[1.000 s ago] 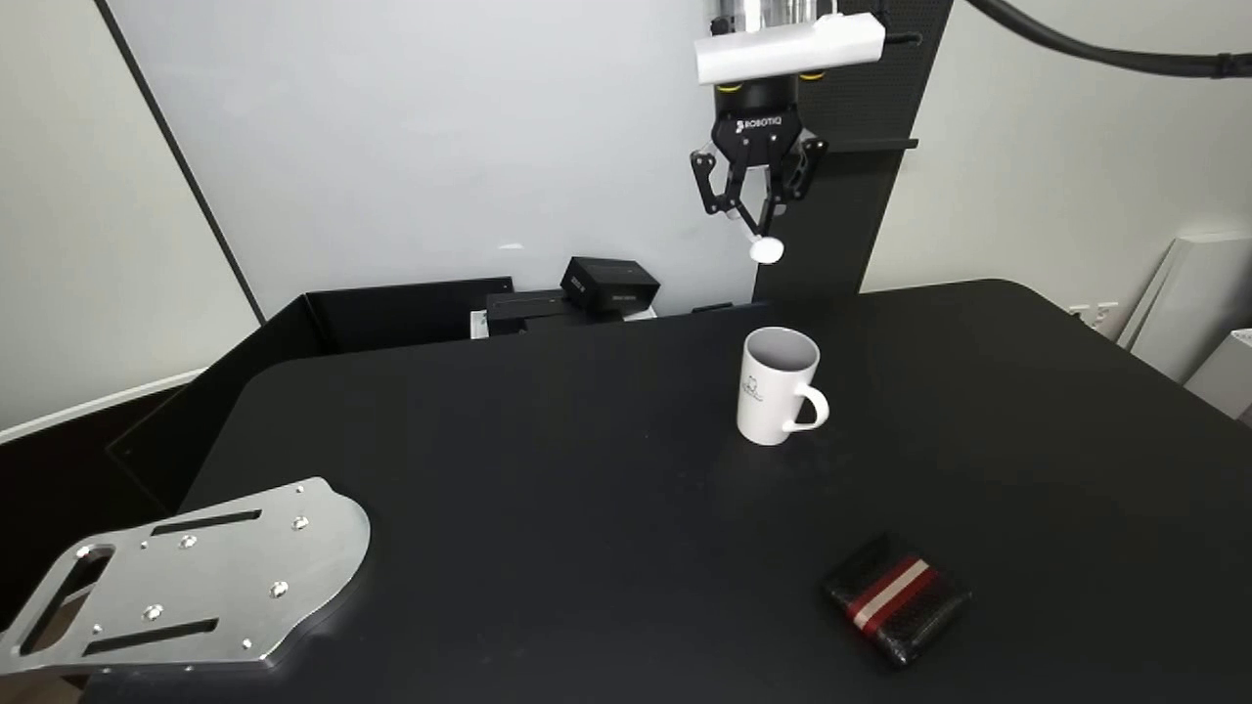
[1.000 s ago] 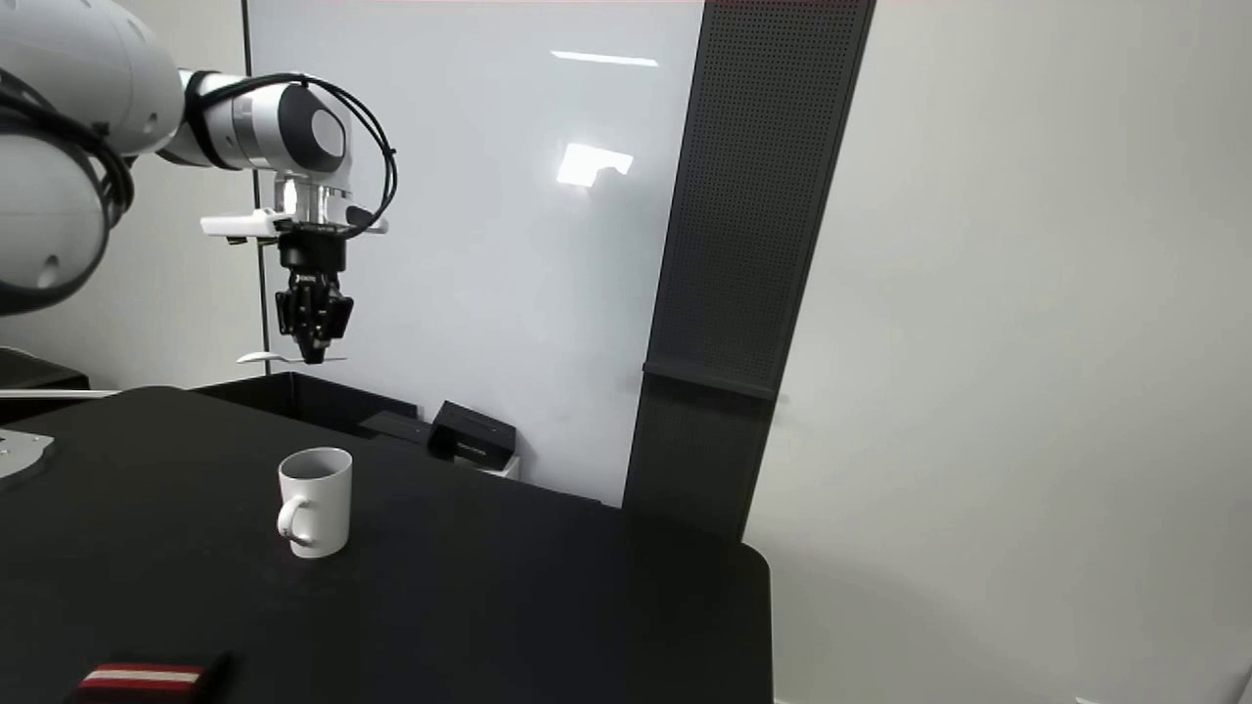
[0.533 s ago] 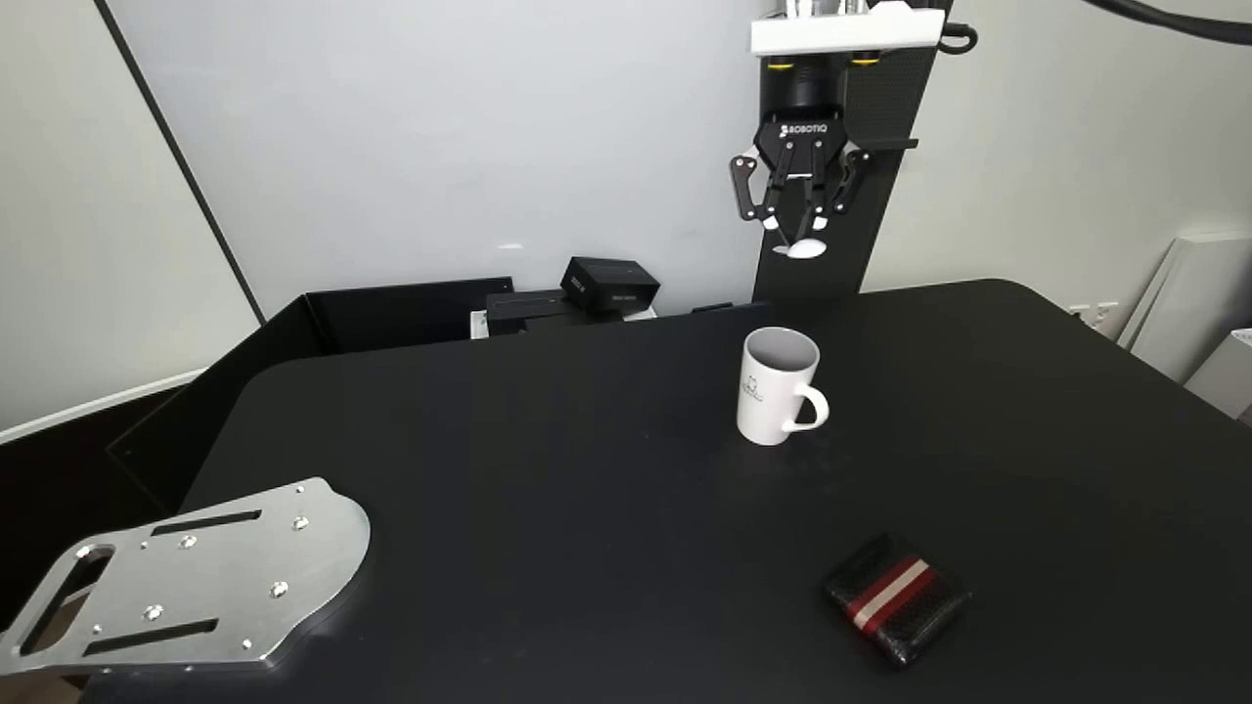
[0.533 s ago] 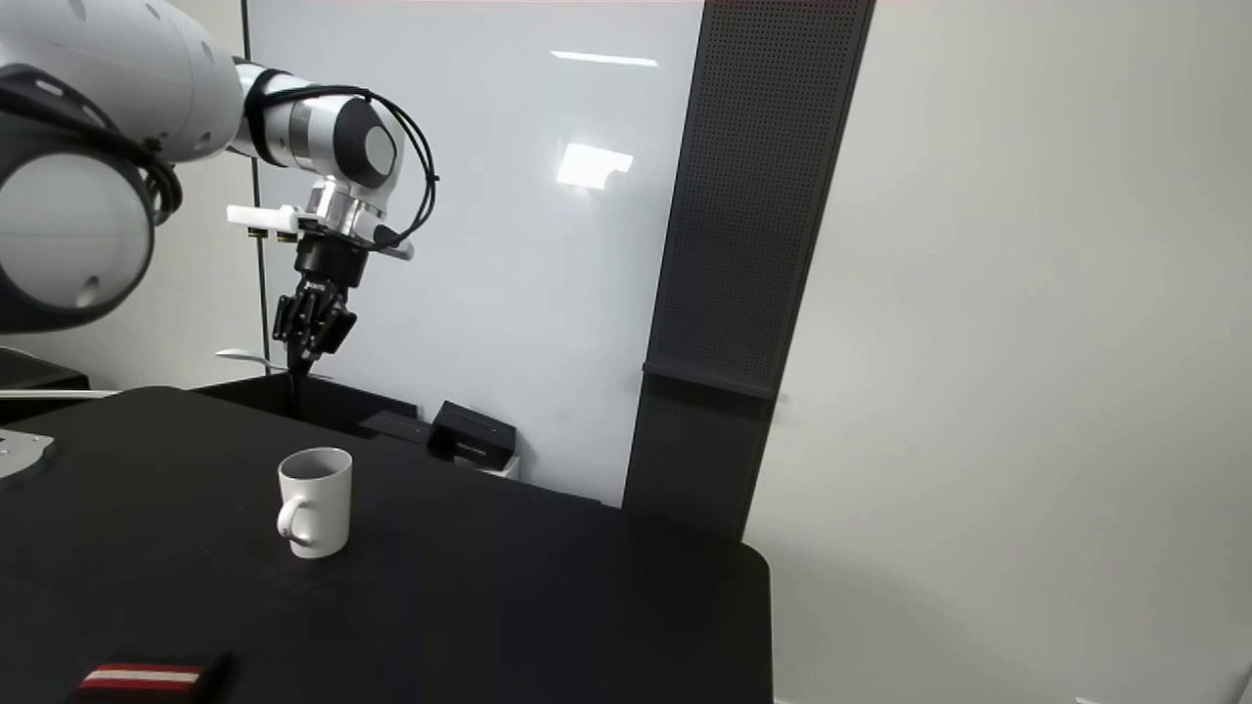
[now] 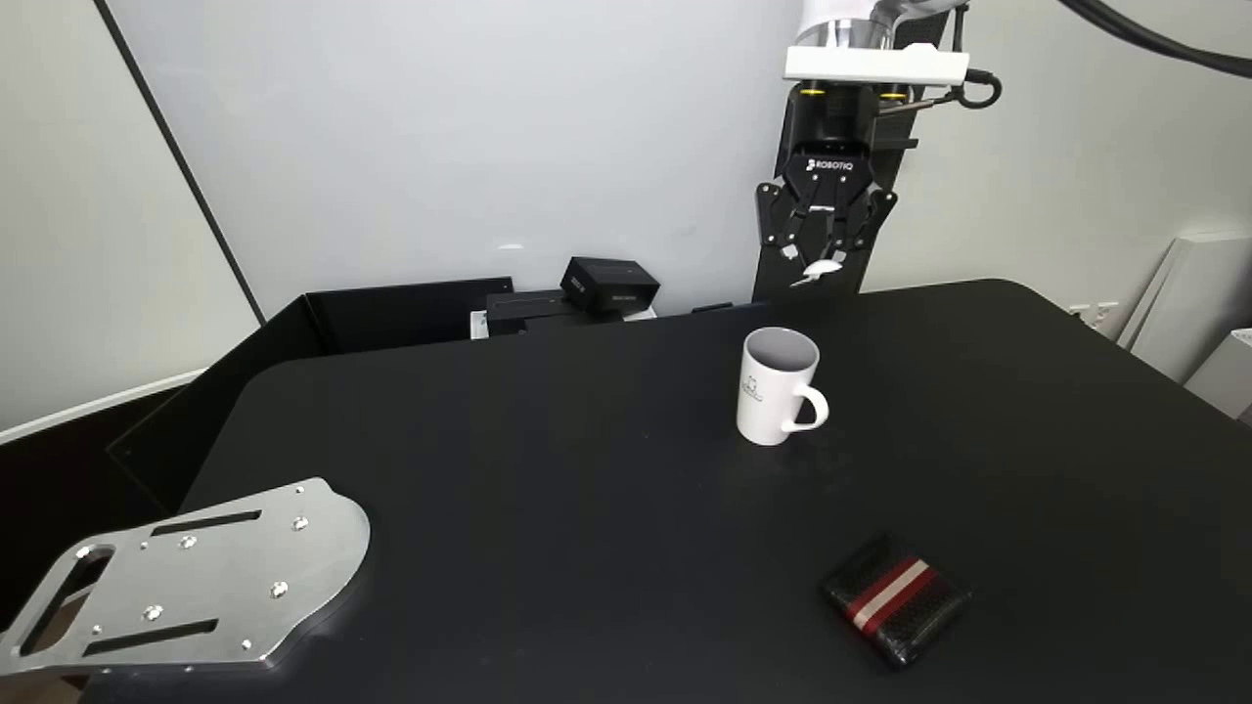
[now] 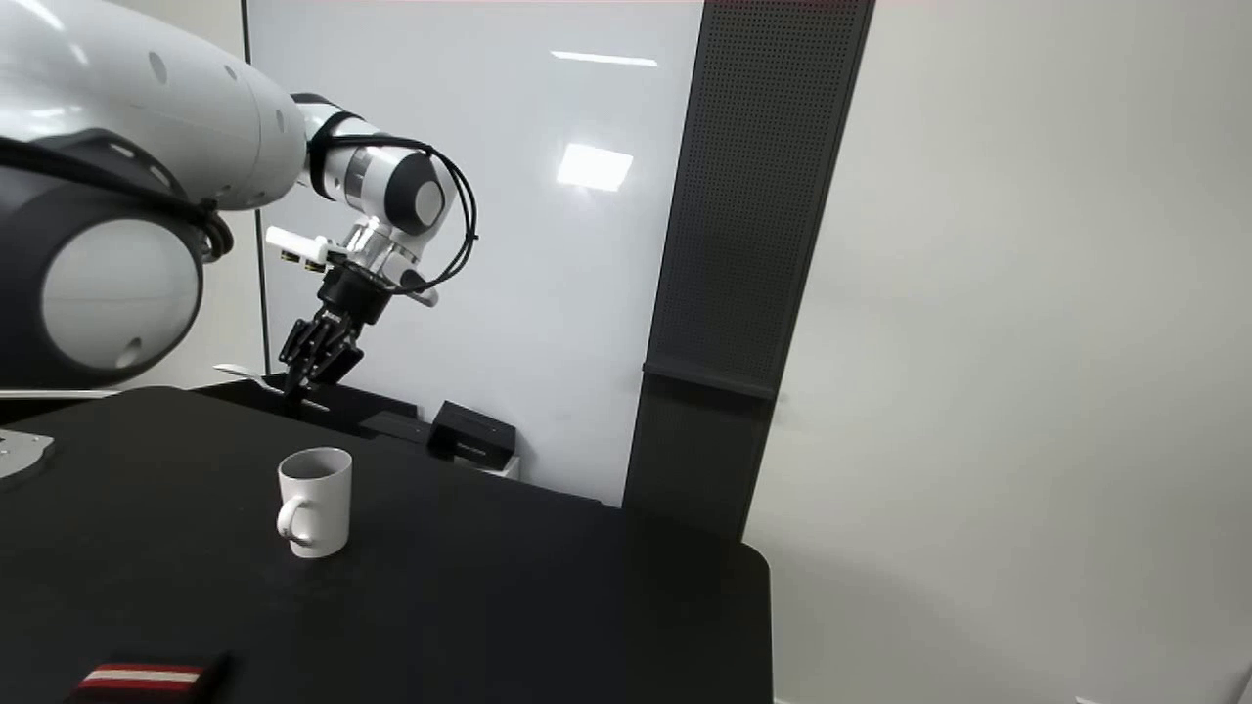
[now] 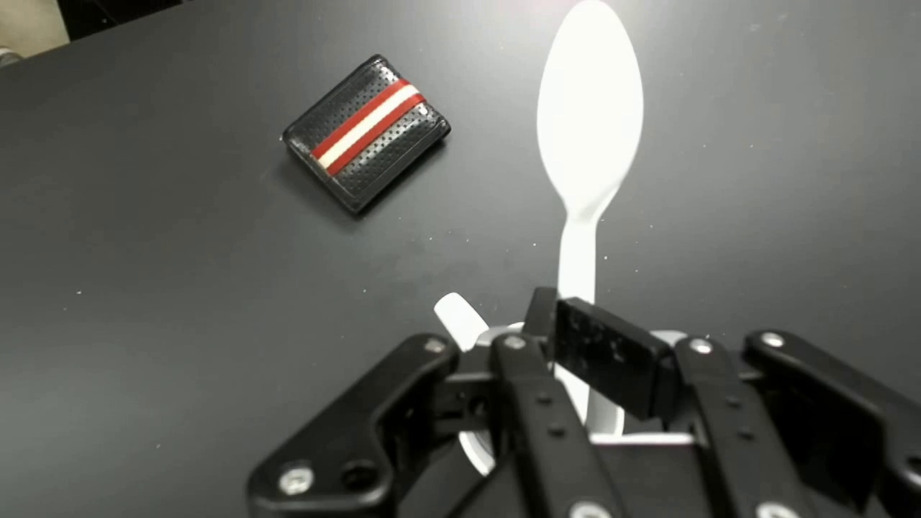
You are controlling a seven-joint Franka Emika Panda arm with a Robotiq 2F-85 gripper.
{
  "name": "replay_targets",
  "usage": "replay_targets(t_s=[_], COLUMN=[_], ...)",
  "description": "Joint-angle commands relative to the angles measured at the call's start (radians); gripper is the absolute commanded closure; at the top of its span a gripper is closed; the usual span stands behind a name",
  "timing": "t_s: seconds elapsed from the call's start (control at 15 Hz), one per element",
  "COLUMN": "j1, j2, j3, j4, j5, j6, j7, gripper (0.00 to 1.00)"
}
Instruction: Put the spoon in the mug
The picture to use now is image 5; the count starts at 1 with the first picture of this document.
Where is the grey leaning panel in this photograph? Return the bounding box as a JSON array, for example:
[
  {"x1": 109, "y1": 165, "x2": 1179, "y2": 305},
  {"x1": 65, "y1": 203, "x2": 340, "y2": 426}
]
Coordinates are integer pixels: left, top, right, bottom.
[{"x1": 1114, "y1": 230, "x2": 1252, "y2": 423}]

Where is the silver metal mounting plate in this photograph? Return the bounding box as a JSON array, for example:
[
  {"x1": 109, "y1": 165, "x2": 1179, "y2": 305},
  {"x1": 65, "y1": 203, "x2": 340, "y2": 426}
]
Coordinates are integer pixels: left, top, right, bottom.
[{"x1": 0, "y1": 473, "x2": 374, "y2": 681}]

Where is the white ceramic mug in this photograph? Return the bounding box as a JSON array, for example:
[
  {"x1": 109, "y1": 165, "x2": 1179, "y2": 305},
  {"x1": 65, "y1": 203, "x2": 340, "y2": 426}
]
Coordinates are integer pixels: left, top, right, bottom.
[{"x1": 731, "y1": 325, "x2": 833, "y2": 451}]

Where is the white whiteboard panel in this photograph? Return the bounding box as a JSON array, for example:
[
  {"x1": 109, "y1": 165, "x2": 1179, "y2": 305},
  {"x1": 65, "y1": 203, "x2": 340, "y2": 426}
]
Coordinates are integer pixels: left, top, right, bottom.
[{"x1": 92, "y1": 0, "x2": 806, "y2": 325}]

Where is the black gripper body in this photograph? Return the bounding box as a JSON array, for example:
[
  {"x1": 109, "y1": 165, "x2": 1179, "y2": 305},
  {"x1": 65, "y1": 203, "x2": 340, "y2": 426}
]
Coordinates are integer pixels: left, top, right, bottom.
[{"x1": 780, "y1": 76, "x2": 911, "y2": 203}]

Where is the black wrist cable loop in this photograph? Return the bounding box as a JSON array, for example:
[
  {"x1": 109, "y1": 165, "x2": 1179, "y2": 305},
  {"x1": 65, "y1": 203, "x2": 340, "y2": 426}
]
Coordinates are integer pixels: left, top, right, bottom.
[{"x1": 911, "y1": 67, "x2": 1007, "y2": 118}]

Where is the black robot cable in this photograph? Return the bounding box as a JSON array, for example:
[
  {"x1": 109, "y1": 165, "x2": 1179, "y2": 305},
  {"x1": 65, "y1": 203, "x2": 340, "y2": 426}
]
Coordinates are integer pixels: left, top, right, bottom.
[{"x1": 1056, "y1": 0, "x2": 1252, "y2": 69}]

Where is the black and red striped block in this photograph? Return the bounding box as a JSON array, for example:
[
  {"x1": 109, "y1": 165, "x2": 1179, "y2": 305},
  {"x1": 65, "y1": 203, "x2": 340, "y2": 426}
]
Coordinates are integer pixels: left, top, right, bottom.
[{"x1": 816, "y1": 526, "x2": 970, "y2": 672}]

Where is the small black box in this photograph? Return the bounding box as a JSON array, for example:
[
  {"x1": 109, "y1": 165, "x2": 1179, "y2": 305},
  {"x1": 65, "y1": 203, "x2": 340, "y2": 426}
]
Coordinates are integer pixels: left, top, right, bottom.
[{"x1": 559, "y1": 255, "x2": 661, "y2": 322}]

